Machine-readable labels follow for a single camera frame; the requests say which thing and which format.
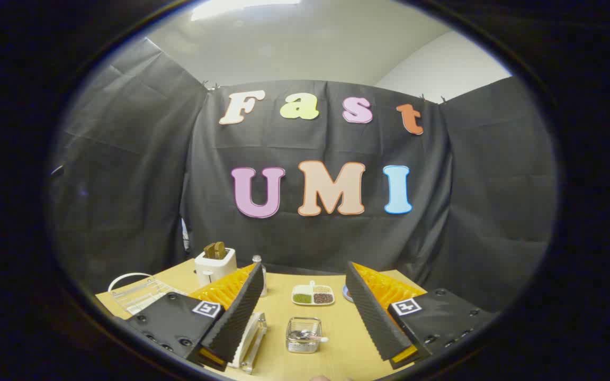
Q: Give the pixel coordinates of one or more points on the ceiling light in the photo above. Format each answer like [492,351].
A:
[241,7]

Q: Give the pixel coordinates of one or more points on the white toaster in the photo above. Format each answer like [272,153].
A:
[215,267]

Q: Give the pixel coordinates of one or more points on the white divided dish with beans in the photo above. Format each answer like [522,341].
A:
[313,295]

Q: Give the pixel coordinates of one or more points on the small blue round dish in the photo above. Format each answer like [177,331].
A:
[347,292]

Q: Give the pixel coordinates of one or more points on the clear dish rack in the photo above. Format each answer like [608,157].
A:
[257,338]

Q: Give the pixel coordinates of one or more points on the brown toast slices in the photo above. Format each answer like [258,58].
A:
[214,249]

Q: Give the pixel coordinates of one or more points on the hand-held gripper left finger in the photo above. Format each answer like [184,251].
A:
[236,317]

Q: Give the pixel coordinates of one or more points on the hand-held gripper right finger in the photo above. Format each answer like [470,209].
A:
[374,317]

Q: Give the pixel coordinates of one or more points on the clear shaker with metal cap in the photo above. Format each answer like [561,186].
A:
[261,275]

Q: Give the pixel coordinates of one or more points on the white plate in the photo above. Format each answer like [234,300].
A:
[245,338]

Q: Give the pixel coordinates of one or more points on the black backdrop cloth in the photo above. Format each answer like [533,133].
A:
[315,238]

